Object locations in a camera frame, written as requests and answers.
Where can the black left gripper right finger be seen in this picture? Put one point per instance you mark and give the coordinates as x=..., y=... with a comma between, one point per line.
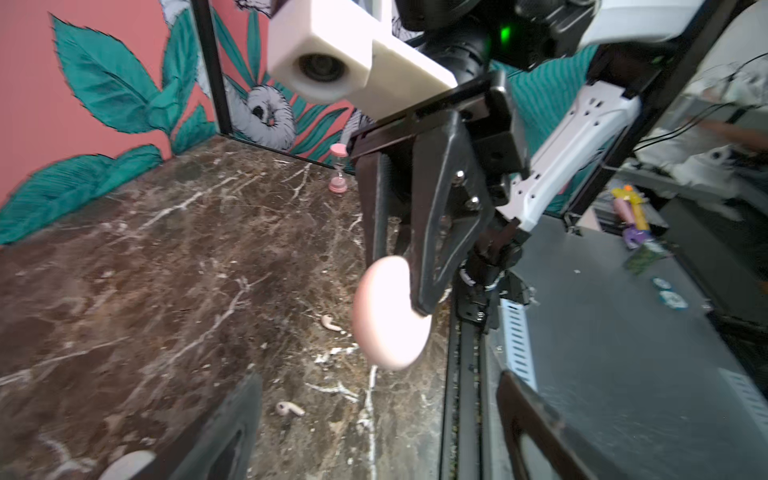
x=540, y=443

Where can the pink wireless earbud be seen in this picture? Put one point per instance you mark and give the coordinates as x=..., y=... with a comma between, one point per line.
x=287, y=408
x=327, y=321

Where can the pink round disc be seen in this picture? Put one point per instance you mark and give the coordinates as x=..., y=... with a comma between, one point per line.
x=390, y=333

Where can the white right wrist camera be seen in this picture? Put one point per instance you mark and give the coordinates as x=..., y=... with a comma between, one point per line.
x=332, y=50

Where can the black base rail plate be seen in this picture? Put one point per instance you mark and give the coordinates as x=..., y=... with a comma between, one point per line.
x=466, y=435

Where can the white slotted cable duct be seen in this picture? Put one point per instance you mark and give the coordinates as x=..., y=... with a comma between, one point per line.
x=656, y=370

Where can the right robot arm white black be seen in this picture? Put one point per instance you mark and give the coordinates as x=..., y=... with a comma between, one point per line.
x=585, y=76

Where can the white earbuds charging case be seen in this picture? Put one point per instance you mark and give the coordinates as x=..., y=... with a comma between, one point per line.
x=128, y=466

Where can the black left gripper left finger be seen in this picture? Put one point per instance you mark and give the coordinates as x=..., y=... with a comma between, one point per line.
x=219, y=443

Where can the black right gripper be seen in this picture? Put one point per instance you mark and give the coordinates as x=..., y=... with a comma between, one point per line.
x=450, y=203

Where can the pink hourglass timer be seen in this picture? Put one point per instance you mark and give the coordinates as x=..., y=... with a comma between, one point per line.
x=338, y=182

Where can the yellow purple toy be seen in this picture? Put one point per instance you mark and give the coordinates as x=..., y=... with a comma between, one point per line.
x=627, y=204

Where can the teal white poker chip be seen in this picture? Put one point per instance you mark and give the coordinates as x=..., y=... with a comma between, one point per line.
x=661, y=284

